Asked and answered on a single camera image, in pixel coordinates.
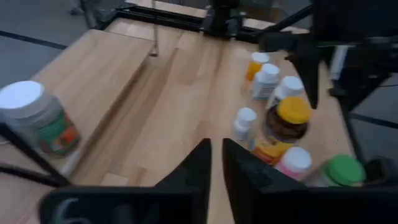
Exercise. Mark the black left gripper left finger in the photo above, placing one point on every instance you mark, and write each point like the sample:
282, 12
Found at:
192, 186

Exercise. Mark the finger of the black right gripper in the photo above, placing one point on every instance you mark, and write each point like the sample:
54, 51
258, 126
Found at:
309, 62
276, 42

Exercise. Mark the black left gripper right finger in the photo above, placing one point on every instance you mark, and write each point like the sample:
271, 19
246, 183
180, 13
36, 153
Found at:
255, 193

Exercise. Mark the white capped medicine bottle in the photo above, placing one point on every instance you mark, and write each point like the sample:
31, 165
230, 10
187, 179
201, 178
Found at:
264, 87
290, 85

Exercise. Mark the orange pill vial white cap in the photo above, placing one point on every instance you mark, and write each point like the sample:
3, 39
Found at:
254, 70

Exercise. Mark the pink bottle white lid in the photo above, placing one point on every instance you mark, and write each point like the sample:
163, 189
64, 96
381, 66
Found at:
295, 160

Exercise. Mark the brown fish oil bottle yellow lid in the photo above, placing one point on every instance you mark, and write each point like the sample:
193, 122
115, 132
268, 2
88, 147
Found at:
286, 127

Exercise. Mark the small white pill bottle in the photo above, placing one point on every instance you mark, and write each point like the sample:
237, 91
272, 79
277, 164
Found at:
245, 119

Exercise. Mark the green caffeine bottle green lid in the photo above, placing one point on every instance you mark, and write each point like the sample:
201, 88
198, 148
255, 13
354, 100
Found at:
343, 169

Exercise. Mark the white lid bottle peach label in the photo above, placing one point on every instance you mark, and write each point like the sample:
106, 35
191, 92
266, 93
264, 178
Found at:
46, 124

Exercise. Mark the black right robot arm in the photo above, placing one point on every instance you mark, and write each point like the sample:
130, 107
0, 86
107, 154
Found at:
351, 18

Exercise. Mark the black metal table frame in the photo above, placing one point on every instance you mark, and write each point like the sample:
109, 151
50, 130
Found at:
161, 19

